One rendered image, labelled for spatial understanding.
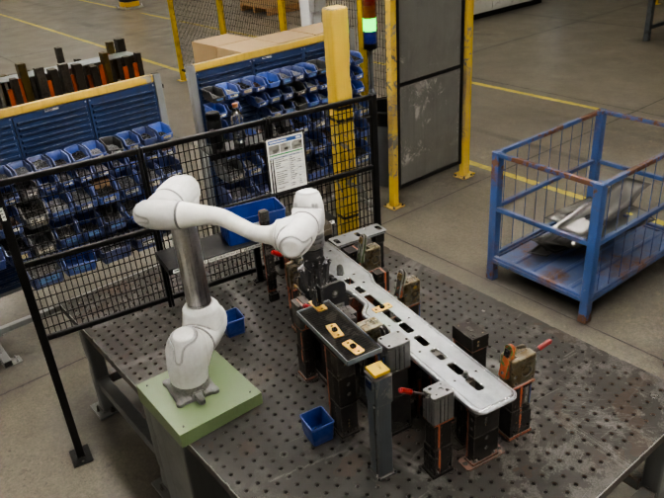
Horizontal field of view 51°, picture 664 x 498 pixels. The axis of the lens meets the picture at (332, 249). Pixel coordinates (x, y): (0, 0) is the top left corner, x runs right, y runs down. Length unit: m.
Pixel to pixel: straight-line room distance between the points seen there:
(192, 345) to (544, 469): 1.37
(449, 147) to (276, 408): 4.02
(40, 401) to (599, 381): 3.05
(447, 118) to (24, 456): 4.25
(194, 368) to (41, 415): 1.71
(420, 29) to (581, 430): 3.81
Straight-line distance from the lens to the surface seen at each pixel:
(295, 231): 2.15
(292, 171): 3.59
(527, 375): 2.59
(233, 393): 2.89
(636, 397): 3.02
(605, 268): 4.93
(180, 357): 2.76
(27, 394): 4.55
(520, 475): 2.63
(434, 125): 6.20
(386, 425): 2.42
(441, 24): 6.00
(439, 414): 2.38
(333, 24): 3.57
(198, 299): 2.85
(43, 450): 4.11
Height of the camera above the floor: 2.58
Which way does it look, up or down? 28 degrees down
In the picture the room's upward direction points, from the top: 4 degrees counter-clockwise
